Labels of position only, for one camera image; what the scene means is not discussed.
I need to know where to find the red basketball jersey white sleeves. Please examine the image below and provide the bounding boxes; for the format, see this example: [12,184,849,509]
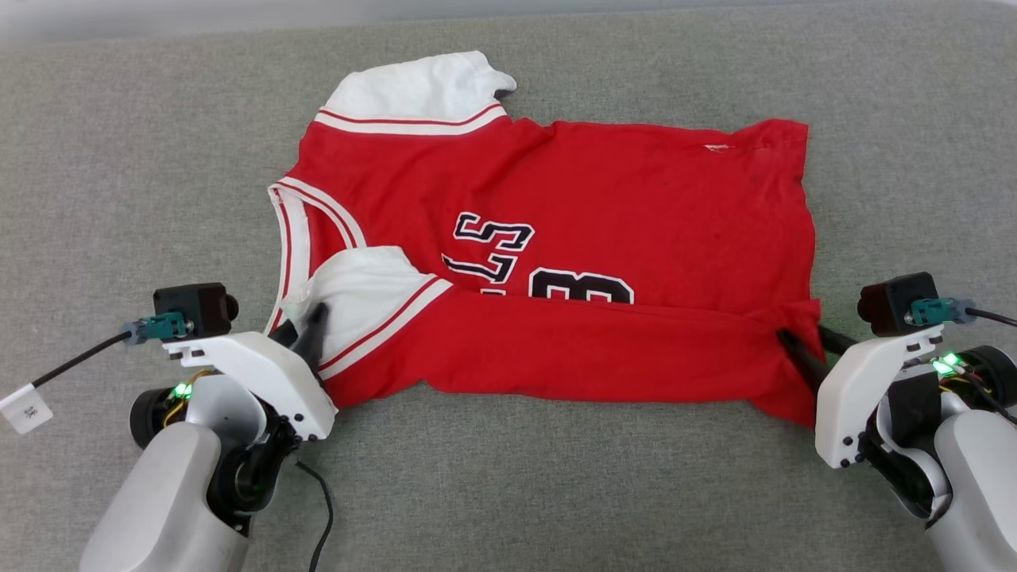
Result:
[266,50,825,428]

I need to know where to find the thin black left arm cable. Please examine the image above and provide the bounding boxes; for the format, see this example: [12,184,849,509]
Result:
[292,459,335,572]

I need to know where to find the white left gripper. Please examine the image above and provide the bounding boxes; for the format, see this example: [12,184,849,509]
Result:
[162,302,339,443]

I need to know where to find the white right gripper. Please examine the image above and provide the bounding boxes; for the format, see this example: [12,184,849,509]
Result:
[776,324,944,470]

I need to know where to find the white cable label tag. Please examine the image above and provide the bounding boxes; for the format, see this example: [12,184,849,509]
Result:
[0,383,54,435]

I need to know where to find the grey fabric sofa cushion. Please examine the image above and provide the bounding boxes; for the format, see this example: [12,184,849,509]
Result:
[0,6,1017,572]

